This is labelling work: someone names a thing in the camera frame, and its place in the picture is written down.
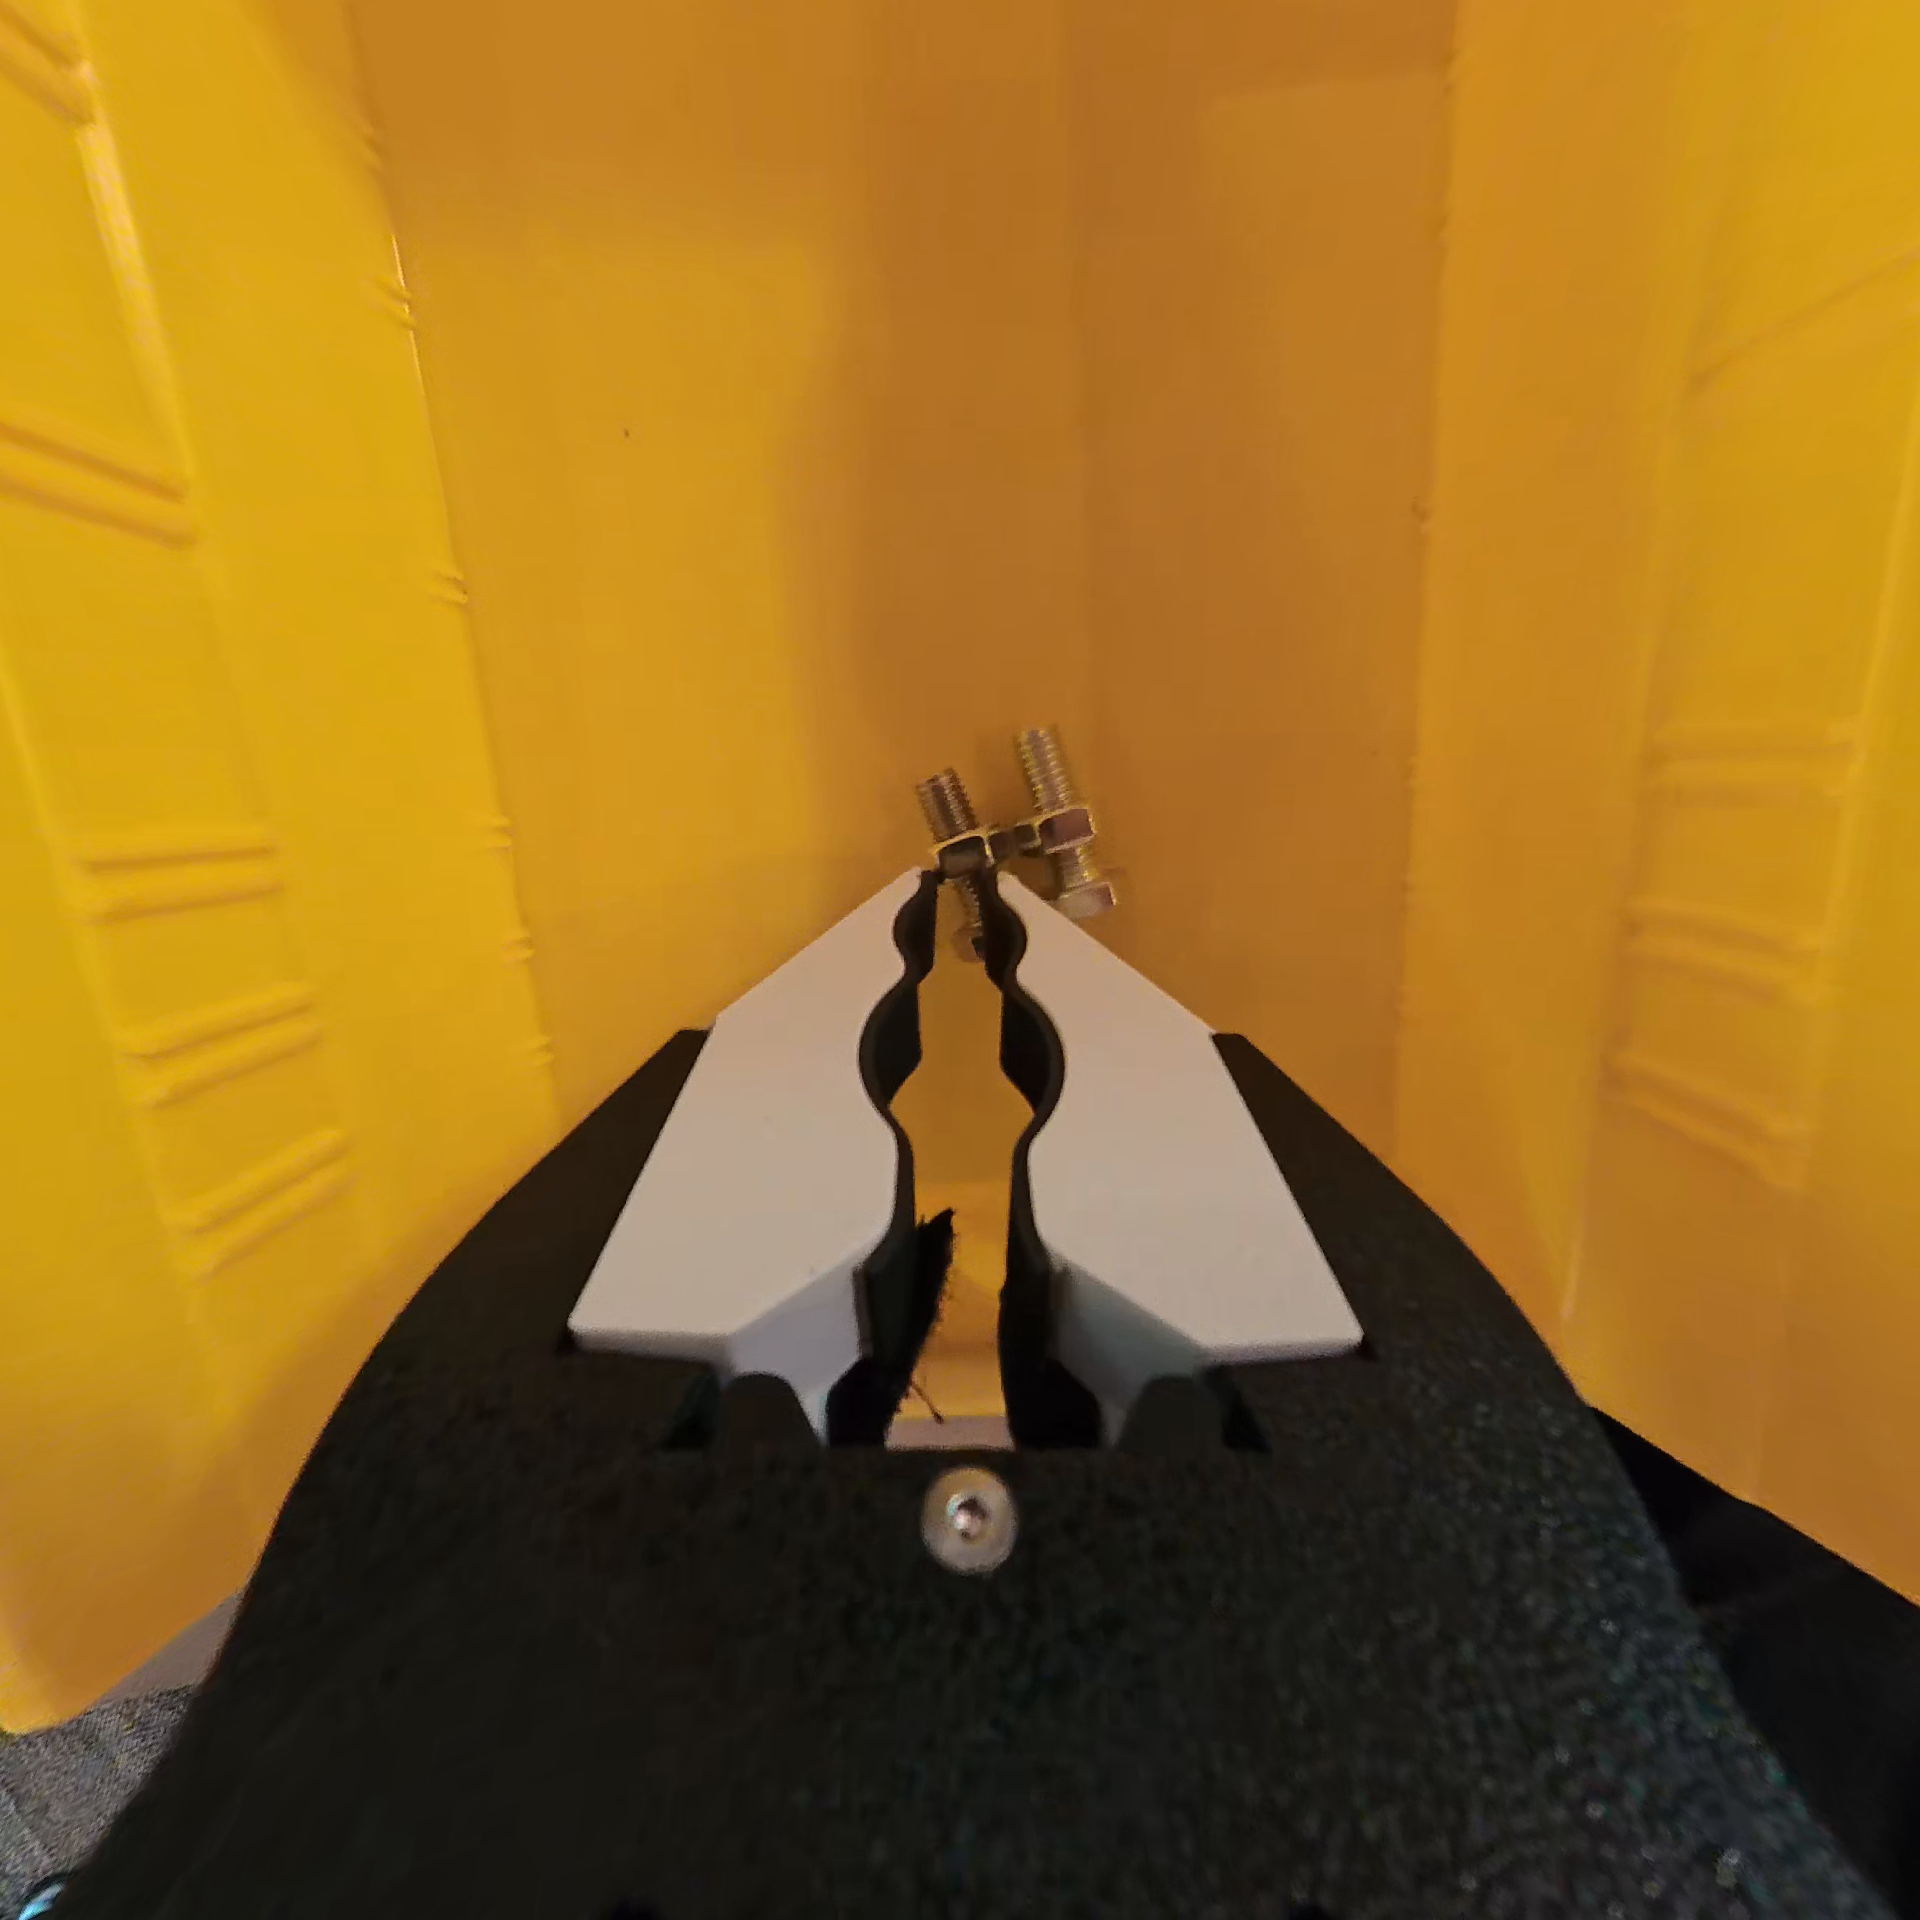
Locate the silver hex bolt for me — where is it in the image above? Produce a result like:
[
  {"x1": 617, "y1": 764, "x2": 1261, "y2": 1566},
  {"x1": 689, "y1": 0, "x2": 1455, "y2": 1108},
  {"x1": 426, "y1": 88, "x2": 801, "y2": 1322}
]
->
[
  {"x1": 916, "y1": 768, "x2": 994, "y2": 962},
  {"x1": 1013, "y1": 727, "x2": 1121, "y2": 918}
]

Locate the yellow plastic bin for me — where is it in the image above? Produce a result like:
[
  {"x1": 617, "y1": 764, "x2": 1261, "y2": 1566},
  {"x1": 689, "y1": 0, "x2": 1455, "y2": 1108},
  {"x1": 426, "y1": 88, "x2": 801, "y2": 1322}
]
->
[{"x1": 0, "y1": 0, "x2": 1920, "y2": 1733}]

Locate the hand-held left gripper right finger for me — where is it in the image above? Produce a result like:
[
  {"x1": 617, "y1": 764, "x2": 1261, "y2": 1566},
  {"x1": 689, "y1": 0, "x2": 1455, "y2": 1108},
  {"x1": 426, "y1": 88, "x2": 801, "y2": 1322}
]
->
[{"x1": 974, "y1": 870, "x2": 1363, "y2": 1447}]

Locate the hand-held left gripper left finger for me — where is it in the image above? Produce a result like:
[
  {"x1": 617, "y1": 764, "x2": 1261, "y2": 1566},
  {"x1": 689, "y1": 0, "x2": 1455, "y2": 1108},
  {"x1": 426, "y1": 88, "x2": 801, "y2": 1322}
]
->
[{"x1": 568, "y1": 867, "x2": 954, "y2": 1448}]

